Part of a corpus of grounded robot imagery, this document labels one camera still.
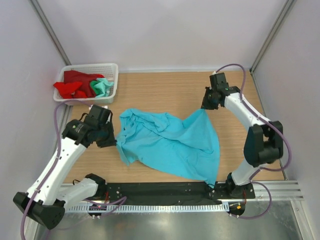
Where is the blue t shirt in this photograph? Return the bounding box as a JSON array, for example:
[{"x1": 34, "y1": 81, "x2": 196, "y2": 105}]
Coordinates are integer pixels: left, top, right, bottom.
[{"x1": 116, "y1": 108, "x2": 220, "y2": 185}]

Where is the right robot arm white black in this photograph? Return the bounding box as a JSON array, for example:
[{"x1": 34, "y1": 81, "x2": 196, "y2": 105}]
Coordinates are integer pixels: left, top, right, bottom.
[{"x1": 201, "y1": 72, "x2": 284, "y2": 199}]

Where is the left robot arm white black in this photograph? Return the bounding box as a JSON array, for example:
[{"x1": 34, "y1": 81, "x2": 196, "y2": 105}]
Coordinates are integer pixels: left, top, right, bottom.
[{"x1": 13, "y1": 104, "x2": 117, "y2": 230}]

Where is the mint green t shirt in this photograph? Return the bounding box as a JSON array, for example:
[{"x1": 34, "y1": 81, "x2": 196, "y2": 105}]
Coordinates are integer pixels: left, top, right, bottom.
[{"x1": 89, "y1": 78, "x2": 114, "y2": 98}]

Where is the white plastic laundry basket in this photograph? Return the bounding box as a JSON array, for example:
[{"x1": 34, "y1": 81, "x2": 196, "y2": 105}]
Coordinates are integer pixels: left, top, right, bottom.
[{"x1": 53, "y1": 63, "x2": 119, "y2": 104}]

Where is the dark red t shirt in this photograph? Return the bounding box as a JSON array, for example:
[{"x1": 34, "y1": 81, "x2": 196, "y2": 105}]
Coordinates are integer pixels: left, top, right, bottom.
[{"x1": 63, "y1": 70, "x2": 104, "y2": 99}]

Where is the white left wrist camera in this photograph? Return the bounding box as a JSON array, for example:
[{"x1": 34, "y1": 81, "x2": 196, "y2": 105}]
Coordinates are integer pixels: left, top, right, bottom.
[{"x1": 88, "y1": 104, "x2": 112, "y2": 124}]

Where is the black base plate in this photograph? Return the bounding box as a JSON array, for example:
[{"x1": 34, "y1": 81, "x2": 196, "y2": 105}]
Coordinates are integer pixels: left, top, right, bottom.
[{"x1": 89, "y1": 182, "x2": 256, "y2": 206}]

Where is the grey slotted cable duct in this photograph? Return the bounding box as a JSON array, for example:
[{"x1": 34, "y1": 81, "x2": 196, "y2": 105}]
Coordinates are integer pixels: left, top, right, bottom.
[{"x1": 65, "y1": 202, "x2": 229, "y2": 214}]

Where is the right aluminium corner post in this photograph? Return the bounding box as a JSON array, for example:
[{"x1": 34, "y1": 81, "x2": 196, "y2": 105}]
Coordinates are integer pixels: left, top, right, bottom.
[{"x1": 249, "y1": 0, "x2": 297, "y2": 75}]

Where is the aluminium corner post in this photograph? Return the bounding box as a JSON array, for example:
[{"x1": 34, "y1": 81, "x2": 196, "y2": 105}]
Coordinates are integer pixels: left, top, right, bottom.
[
  {"x1": 29, "y1": 0, "x2": 71, "y2": 66},
  {"x1": 249, "y1": 0, "x2": 297, "y2": 75}
]

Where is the left aluminium corner post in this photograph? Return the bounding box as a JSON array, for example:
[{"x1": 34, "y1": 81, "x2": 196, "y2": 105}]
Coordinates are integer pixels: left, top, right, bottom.
[{"x1": 29, "y1": 0, "x2": 71, "y2": 66}]

